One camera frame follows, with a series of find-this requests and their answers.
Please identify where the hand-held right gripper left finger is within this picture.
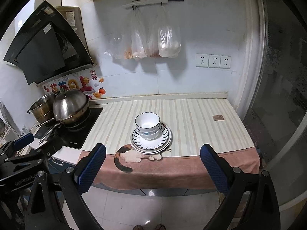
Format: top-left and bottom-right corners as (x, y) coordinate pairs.
(25, 143), (107, 230)

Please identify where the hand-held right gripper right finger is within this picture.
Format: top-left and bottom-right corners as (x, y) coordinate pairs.
(200, 144), (281, 230)

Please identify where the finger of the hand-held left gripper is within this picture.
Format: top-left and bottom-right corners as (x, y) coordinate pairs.
(0, 133), (34, 159)
(7, 134), (66, 167)

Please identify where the white plate blue leaf pattern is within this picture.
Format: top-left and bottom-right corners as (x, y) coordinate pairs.
(131, 123), (172, 150)

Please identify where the white bowl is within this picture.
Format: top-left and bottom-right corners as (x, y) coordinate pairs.
(135, 112), (161, 135)
(136, 126), (161, 140)

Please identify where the black induction cooktop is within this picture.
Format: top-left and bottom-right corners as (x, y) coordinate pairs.
(34, 107), (104, 150)

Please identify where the stainless steel pot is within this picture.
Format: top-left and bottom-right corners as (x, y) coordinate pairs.
(27, 92), (58, 123)

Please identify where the stainless steel wok lid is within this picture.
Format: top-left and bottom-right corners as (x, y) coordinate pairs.
(52, 89), (89, 119)

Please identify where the striped cloth with cat print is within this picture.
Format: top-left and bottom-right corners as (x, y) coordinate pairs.
(78, 98), (261, 190)

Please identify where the black range hood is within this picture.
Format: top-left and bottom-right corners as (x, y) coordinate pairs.
(3, 0), (96, 85)

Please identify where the sliding glass door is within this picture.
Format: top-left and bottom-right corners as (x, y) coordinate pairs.
(236, 0), (307, 211)

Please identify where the clear plastic bag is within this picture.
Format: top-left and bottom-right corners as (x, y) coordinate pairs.
(131, 6), (148, 61)
(110, 32), (133, 60)
(158, 5), (182, 58)

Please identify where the white wire rack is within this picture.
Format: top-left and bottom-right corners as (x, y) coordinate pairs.
(0, 118), (15, 149)

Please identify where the group of colourful wall stickers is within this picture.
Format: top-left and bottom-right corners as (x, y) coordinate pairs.
(42, 69), (106, 100)

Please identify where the white wall socket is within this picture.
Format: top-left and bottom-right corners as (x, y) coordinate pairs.
(208, 54), (221, 68)
(195, 53), (209, 68)
(220, 55), (232, 69)

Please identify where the wall hook rail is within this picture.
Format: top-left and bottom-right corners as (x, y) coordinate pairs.
(122, 0), (184, 9)

